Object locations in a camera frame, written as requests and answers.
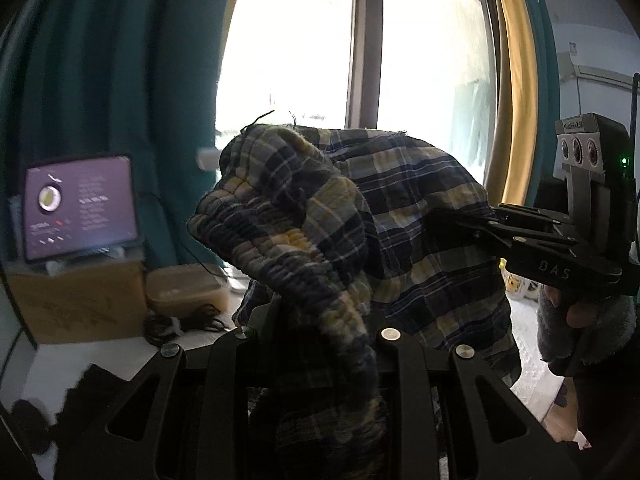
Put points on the black cloth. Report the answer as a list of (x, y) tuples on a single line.
[(95, 395)]

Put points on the tablet with purple screen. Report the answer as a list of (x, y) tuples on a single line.
[(80, 205)]

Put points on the teal curtain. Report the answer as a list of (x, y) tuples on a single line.
[(125, 60), (545, 60)]

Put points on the blue plaid shirt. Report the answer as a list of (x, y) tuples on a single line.
[(400, 210)]

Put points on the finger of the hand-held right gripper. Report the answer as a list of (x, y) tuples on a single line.
[(500, 232), (535, 212)]

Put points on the dark window frame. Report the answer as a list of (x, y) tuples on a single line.
[(364, 45)]

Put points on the white air conditioner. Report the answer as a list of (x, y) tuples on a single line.
[(605, 74)]

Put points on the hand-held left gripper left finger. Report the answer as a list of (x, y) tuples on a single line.
[(235, 355)]

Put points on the person's right forearm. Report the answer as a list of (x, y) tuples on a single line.
[(610, 400)]

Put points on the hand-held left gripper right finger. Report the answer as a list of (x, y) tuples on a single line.
[(400, 360)]

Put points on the white textured tablecloth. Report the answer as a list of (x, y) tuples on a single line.
[(50, 375)]

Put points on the yellow plastic container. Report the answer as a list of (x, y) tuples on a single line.
[(185, 292)]

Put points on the person's right hand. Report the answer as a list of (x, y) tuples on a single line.
[(582, 315)]

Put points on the white cartoon mug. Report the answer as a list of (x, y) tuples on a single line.
[(520, 285)]

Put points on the cardboard box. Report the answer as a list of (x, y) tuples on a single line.
[(75, 305)]

